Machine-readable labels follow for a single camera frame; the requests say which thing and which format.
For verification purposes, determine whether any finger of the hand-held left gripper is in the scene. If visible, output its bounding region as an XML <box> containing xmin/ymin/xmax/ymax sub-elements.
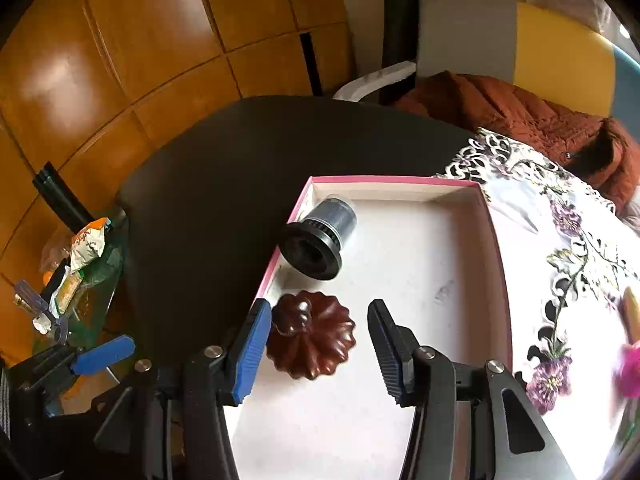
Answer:
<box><xmin>25</xmin><ymin>336</ymin><xmax>137</xmax><ymax>401</ymax></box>

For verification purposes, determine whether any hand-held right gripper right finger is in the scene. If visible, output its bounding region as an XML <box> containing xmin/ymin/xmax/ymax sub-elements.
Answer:
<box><xmin>367</xmin><ymin>299</ymin><xmax>576</xmax><ymax>480</ymax></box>

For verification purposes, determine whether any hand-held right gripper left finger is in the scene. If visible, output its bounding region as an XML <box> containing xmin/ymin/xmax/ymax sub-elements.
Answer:
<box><xmin>94</xmin><ymin>299</ymin><xmax>273</xmax><ymax>480</ymax></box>

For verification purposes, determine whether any brown pumpkin-shaped lid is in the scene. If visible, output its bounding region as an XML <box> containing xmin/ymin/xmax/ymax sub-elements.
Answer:
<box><xmin>266</xmin><ymin>290</ymin><xmax>358</xmax><ymax>381</ymax></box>

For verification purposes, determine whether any pink-edged white cardboard box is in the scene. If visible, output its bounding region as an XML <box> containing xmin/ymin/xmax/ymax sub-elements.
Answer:
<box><xmin>224</xmin><ymin>175</ymin><xmax>515</xmax><ymax>480</ymax></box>

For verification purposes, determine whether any glass side table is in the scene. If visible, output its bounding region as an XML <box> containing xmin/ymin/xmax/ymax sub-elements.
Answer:
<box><xmin>30</xmin><ymin>205</ymin><xmax>132</xmax><ymax>363</ymax></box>

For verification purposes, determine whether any small yellow green box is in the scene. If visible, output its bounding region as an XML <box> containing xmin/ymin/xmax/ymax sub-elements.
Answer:
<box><xmin>50</xmin><ymin>274</ymin><xmax>85</xmax><ymax>312</ymax></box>

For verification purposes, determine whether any white orange snack packet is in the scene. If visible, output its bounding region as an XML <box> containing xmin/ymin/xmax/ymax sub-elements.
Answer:
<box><xmin>69</xmin><ymin>217</ymin><xmax>112</xmax><ymax>275</ymax></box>

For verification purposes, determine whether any black cylindrical lens piece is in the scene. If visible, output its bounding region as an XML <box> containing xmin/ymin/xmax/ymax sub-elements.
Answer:
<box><xmin>278</xmin><ymin>198</ymin><xmax>358</xmax><ymax>281</ymax></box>

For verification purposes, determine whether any black folded stand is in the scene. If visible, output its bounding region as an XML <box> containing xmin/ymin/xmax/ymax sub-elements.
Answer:
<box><xmin>32</xmin><ymin>161</ymin><xmax>97</xmax><ymax>232</ymax></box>

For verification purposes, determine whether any white floral embroidered tablecloth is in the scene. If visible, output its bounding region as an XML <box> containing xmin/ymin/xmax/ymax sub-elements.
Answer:
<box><xmin>435</xmin><ymin>127</ymin><xmax>640</xmax><ymax>478</ymax></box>

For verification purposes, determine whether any pink plastic toy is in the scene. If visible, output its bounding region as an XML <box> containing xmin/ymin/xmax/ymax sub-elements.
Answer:
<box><xmin>616</xmin><ymin>340</ymin><xmax>640</xmax><ymax>402</ymax></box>

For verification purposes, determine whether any white curved bar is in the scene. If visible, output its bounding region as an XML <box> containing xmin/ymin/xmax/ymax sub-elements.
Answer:
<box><xmin>332</xmin><ymin>60</ymin><xmax>417</xmax><ymax>102</ymax></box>

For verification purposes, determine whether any brown quilted jacket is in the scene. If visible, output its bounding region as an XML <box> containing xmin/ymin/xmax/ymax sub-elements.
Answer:
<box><xmin>394</xmin><ymin>71</ymin><xmax>640</xmax><ymax>216</ymax></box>

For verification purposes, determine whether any grey yellow blue sofa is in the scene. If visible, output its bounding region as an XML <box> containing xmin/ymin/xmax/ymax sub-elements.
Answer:
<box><xmin>416</xmin><ymin>0</ymin><xmax>640</xmax><ymax>128</ymax></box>

